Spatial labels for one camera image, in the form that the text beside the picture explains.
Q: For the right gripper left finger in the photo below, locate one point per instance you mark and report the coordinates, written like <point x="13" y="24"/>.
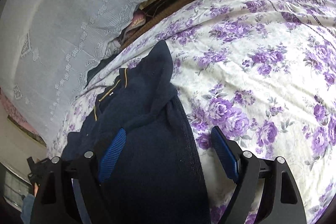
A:
<point x="71" y="191"/>

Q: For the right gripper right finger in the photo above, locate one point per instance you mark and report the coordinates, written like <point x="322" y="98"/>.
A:
<point x="269" y="180"/>

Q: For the navy blue knit cardigan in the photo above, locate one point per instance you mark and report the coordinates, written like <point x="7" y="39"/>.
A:
<point x="149" y="167"/>

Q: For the purple floral white bedspread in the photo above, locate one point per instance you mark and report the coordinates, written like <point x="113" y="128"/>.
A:
<point x="261" y="70"/>

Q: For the black garment under lace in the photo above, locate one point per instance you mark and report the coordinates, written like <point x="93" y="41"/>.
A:
<point x="102" y="64"/>

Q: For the white lace cover cloth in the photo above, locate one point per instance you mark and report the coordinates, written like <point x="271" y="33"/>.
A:
<point x="47" y="49"/>

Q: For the pink patterned cloth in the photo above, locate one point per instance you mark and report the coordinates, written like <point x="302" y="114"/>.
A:
<point x="114" y="46"/>

